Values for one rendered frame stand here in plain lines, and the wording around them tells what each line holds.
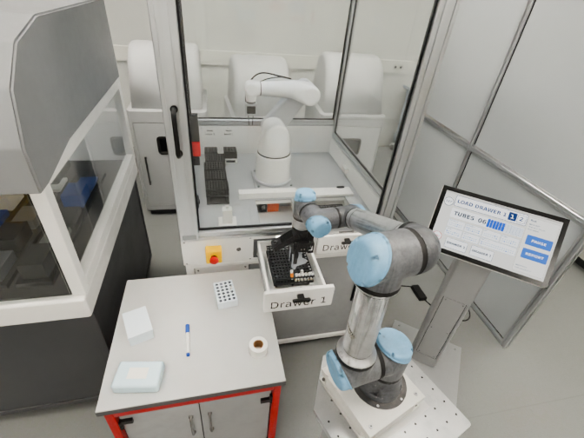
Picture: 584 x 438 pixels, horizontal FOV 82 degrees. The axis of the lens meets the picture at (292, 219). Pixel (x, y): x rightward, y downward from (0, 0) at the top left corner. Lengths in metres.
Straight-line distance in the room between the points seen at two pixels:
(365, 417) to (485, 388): 1.44
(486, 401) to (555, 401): 0.44
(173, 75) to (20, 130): 0.46
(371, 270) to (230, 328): 0.83
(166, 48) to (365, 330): 1.02
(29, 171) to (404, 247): 1.01
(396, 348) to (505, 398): 1.56
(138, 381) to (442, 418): 1.03
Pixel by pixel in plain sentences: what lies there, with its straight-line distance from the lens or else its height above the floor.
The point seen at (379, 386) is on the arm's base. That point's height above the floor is 0.90.
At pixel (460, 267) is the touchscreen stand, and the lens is 1.88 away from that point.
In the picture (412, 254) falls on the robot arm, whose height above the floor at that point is 1.46.
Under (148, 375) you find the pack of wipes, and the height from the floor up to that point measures 0.80.
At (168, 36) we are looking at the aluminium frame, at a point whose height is 1.76.
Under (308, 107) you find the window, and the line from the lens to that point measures 1.34.
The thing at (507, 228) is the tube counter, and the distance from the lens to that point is 1.76.
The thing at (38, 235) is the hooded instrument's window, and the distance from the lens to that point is 1.33.
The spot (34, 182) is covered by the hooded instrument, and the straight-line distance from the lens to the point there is 1.20.
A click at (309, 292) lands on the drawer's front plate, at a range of 1.38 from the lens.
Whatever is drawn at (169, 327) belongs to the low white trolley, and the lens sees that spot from 1.49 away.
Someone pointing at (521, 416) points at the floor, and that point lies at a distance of 2.59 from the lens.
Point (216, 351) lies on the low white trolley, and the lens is 1.39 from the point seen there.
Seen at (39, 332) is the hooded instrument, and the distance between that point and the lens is 1.80.
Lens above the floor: 1.92
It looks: 35 degrees down
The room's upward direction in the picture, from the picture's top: 6 degrees clockwise
